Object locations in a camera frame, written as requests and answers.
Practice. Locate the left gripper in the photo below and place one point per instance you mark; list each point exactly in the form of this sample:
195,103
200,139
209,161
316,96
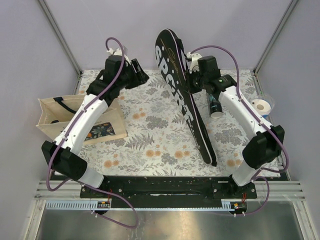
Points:
140,77

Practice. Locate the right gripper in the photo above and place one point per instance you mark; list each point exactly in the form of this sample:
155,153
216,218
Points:
188,77

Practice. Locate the black sport racket cover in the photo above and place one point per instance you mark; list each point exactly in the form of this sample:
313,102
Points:
169,59

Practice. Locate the black shuttlecock tube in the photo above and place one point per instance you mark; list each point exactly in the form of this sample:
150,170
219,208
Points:
214,107

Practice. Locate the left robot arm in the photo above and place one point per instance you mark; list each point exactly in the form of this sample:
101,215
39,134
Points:
62,154

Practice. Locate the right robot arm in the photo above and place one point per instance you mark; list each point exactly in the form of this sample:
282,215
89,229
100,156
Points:
265,140

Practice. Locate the floral table mat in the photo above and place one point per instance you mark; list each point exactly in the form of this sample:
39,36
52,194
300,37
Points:
159,141

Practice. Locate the blue wrapped toilet paper roll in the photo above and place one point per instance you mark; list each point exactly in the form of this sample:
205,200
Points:
261,106

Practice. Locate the beige canvas tote bag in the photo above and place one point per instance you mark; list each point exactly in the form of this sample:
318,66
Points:
57,112

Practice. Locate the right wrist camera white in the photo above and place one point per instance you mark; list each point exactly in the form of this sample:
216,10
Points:
193,58

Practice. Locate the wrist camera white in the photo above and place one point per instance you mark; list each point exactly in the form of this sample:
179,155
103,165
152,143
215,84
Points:
193,58
119,52

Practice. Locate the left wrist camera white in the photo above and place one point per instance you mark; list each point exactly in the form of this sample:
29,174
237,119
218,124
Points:
119,52

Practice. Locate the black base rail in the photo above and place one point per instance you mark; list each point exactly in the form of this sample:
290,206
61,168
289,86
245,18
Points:
174,189

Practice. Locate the white slotted cable duct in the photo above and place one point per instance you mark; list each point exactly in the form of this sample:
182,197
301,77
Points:
95,205

